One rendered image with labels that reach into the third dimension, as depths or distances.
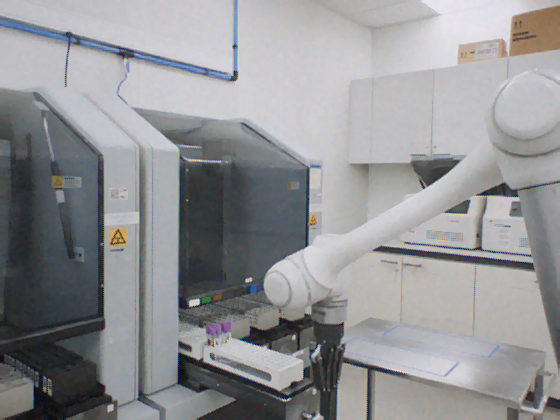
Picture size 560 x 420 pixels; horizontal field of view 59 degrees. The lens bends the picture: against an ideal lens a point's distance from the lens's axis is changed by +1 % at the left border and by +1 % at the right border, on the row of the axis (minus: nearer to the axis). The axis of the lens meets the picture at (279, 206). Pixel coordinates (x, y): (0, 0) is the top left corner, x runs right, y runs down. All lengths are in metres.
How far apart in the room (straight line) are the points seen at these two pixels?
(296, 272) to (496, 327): 2.62
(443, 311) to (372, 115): 1.64
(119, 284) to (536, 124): 1.04
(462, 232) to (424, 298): 0.55
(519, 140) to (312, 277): 0.46
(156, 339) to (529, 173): 1.06
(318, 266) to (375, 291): 2.83
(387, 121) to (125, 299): 3.04
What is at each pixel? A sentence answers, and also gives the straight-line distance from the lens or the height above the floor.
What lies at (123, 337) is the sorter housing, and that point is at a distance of 1.41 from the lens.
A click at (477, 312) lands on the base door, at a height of 0.50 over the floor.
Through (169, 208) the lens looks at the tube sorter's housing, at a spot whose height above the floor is 1.26.
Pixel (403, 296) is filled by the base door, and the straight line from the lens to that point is 3.72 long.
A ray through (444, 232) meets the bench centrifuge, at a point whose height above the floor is 1.01.
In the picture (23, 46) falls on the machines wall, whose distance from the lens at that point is 2.50.
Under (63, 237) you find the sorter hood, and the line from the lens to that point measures 1.26.
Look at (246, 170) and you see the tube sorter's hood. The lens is 1.62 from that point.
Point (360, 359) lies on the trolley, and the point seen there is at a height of 0.82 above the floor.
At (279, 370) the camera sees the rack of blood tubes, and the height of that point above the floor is 0.86.
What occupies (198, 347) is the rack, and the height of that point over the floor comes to 0.85.
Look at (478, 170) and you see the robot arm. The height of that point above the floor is 1.37.
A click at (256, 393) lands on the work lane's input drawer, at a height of 0.80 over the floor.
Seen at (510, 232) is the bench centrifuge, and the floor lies 1.04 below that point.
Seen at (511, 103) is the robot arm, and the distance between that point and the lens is 0.80.
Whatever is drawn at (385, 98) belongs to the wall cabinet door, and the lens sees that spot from 4.10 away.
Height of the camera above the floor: 1.35
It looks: 3 degrees down
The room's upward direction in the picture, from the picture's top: 1 degrees clockwise
